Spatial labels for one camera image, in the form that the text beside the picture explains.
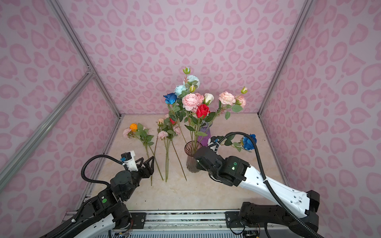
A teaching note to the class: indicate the white rose stem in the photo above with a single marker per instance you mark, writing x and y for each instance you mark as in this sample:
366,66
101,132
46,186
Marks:
208,99

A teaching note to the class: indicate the light blue rose stem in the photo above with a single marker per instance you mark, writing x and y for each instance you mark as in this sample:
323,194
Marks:
189,85

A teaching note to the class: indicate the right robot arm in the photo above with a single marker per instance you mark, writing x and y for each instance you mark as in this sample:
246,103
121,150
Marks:
292,208

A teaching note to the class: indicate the maroon grey glass vase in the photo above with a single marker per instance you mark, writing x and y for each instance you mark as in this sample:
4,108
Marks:
190,149

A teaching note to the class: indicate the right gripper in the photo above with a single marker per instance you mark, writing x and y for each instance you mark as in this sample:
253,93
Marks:
204,154

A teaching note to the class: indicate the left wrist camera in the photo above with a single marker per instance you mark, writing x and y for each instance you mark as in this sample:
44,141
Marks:
128,161

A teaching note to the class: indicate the large pink peony stem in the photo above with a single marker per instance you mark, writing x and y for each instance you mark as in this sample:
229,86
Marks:
192,101

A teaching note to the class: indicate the orange rose stem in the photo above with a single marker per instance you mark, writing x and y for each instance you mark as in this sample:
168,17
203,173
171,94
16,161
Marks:
140,132

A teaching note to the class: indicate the single red rose stem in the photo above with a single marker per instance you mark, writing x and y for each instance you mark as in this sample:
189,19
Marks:
198,126

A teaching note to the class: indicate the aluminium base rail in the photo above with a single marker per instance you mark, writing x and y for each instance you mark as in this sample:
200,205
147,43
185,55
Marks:
188,221

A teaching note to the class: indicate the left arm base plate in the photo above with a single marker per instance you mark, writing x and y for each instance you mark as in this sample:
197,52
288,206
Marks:
138,220

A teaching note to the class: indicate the dark blue rose stem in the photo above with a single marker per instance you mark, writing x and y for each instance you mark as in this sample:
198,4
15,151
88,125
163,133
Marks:
247,142

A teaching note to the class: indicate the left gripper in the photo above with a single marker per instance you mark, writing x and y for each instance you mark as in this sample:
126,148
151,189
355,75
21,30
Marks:
142,170

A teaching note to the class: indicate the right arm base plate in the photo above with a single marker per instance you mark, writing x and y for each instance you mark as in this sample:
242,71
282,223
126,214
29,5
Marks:
233,220

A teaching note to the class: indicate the diagonal aluminium frame bar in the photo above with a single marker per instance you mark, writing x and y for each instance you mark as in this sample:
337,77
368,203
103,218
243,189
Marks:
19,158

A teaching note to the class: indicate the pink rose stem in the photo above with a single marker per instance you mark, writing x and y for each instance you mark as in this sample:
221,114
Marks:
227,104

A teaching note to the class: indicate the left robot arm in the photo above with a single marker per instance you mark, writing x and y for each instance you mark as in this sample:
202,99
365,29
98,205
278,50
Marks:
107,210

